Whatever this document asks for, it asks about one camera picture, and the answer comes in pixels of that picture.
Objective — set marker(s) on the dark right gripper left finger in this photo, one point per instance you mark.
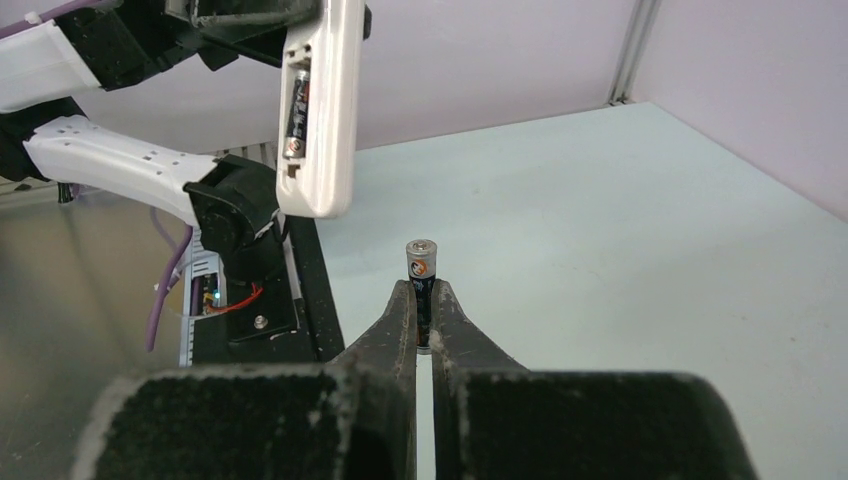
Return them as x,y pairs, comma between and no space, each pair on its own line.
350,418

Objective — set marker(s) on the white remote control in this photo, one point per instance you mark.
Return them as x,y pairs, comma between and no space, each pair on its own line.
320,185

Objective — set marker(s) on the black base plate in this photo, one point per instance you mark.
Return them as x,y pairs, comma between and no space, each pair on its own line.
292,318

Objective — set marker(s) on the aluminium frame rail left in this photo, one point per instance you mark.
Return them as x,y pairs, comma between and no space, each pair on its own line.
640,25

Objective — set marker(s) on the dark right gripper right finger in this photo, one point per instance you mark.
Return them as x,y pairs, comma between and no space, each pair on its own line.
496,419

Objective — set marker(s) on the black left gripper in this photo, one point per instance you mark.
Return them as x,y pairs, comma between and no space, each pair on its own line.
224,30

